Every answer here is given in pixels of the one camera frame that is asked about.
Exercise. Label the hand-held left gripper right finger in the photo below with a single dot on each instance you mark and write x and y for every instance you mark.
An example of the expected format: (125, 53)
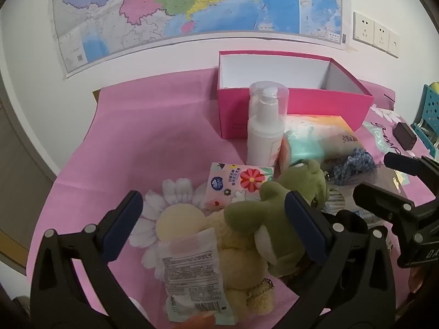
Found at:
(306, 228)

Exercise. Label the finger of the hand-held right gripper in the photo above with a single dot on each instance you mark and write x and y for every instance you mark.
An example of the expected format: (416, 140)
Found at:
(380, 197)
(408, 164)

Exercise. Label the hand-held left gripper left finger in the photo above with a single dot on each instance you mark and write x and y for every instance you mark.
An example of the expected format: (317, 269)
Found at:
(123, 224)

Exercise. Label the blue checked cloth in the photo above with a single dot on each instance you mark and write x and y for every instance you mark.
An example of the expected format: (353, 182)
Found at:
(356, 164)

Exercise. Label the cotton swab pack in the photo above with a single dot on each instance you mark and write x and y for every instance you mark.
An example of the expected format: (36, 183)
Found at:
(338, 200)

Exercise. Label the green frog plush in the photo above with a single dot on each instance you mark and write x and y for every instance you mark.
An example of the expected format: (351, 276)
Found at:
(260, 212)

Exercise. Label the pink cardboard box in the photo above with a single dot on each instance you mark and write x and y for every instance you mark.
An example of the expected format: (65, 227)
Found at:
(233, 116)

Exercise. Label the black adapter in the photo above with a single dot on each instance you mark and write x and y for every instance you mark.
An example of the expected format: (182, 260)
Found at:
(404, 136)

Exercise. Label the blue plastic basket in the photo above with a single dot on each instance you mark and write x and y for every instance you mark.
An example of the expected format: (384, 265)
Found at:
(427, 116)

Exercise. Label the yellow plush toy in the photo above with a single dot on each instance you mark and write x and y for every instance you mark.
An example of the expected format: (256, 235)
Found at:
(236, 257)

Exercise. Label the small floral tissue pack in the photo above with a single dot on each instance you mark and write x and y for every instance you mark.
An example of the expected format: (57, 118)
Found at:
(240, 181)

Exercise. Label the white snack packet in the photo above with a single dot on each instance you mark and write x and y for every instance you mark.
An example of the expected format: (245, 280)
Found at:
(192, 270)

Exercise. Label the pink floral tablecloth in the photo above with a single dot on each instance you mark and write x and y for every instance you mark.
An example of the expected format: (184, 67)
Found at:
(137, 137)

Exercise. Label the large orange tissue pack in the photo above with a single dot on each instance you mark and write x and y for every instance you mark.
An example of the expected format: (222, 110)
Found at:
(308, 137)

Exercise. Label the white pump bottle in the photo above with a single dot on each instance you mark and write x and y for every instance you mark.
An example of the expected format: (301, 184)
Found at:
(262, 137)

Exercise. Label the colourful wall map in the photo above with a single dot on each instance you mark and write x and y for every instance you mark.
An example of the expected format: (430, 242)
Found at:
(205, 0)

